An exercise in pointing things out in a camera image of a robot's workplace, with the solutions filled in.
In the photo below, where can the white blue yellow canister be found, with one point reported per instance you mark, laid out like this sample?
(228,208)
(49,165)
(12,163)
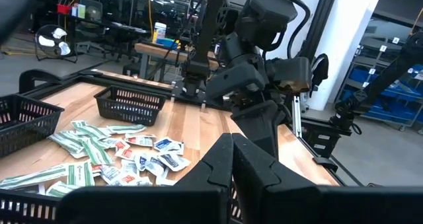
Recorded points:
(160,30)

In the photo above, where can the black aluminium table frame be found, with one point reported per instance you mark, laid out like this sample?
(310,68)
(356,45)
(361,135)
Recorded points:
(322,12)

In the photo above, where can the black slotted plastic basket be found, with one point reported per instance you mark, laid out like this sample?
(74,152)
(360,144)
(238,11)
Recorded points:
(23,210)
(29,128)
(132,108)

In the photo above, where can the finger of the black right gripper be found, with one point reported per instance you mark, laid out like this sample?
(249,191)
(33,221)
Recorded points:
(238,82)
(291,73)

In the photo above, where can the red storage bin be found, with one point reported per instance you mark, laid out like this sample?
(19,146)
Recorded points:
(63,9)

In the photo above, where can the wooden background table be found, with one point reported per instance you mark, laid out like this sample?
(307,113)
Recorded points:
(155,50)

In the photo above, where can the blue plastic tub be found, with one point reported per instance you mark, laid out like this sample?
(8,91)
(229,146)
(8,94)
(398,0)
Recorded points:
(172,43)

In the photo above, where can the black neighbouring robot arm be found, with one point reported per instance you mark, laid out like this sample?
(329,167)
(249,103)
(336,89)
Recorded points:
(380,82)

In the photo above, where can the black floor fan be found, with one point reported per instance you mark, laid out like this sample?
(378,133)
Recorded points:
(54,42)

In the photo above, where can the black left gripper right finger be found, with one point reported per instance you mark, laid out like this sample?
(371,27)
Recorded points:
(314,205)

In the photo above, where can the red white ointment packet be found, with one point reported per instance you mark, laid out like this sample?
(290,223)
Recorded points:
(128,178)
(96,169)
(140,140)
(125,154)
(121,144)

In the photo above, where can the black labelled control box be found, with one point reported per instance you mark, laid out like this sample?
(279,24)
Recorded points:
(325,141)

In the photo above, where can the blue white antiseptic pad packet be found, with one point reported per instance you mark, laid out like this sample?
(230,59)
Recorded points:
(142,161)
(110,174)
(144,181)
(174,161)
(165,181)
(168,145)
(154,166)
(130,166)

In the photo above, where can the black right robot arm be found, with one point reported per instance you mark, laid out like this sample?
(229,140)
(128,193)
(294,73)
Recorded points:
(205,35)

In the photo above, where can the blue storage bin shelf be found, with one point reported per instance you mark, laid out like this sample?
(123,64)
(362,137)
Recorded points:
(390,98)

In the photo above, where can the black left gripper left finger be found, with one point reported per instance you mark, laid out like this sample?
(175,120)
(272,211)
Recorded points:
(148,205)

